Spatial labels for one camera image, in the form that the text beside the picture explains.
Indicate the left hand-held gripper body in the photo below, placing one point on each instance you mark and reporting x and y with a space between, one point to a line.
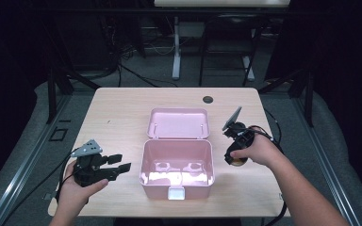
89 171

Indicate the grey floor rail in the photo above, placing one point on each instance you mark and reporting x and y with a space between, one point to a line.
28 163
326 163

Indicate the gold foil ball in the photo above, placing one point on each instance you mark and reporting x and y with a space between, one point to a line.
239 162

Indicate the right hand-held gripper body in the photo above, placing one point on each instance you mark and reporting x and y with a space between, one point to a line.
242 136

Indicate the grey table bracket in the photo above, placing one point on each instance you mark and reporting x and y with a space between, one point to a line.
47 196

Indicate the person's left hand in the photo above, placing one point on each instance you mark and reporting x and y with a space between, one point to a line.
72 197

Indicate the dark curtain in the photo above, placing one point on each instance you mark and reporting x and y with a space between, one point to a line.
348 78
6 78

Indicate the person's right hand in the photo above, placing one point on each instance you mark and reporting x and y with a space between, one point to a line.
264 150

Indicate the black chair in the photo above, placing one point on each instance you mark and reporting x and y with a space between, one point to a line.
229 31

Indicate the black metal stand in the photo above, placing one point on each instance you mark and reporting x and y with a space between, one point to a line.
309 100
52 94

